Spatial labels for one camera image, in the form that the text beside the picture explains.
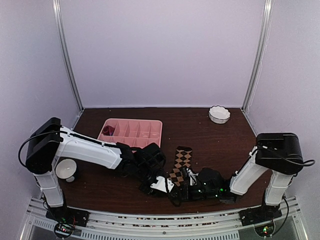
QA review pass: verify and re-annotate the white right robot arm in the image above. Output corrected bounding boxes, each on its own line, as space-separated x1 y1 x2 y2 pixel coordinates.
171 132 303 221

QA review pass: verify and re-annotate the brown checkered sock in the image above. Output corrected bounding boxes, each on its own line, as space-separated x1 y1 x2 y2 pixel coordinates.
168 146 193 188

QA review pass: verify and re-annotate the white scalloped bowl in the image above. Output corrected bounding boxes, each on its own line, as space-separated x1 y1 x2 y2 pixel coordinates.
208 105 231 124

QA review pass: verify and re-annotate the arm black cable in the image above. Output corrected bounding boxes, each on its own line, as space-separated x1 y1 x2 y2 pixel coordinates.
18 129 62 171
257 144 316 167

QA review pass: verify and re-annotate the pink divided plastic tray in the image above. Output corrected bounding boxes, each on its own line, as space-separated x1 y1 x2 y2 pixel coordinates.
97 118 163 148

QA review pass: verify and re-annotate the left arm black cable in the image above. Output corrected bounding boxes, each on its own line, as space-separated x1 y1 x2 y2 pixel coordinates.
18 129 62 171

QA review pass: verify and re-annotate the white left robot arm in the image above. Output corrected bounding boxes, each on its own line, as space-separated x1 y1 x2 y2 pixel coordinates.
24 117 175 222

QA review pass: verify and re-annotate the aluminium front frame rail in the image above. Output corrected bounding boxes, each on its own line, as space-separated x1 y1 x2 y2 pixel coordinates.
19 196 308 240

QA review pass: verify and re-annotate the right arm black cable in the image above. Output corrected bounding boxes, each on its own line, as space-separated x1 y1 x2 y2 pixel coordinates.
257 144 316 167

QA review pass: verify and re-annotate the magenta purple sock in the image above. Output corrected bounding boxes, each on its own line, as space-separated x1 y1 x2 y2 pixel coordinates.
102 125 115 136

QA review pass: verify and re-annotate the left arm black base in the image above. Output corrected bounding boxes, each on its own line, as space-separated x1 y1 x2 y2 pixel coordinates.
45 207 90 227

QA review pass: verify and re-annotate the aluminium right corner post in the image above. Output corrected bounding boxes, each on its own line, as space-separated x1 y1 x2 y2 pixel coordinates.
242 0 274 113

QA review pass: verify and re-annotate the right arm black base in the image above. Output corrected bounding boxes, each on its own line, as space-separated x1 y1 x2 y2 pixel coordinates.
238 205 282 226

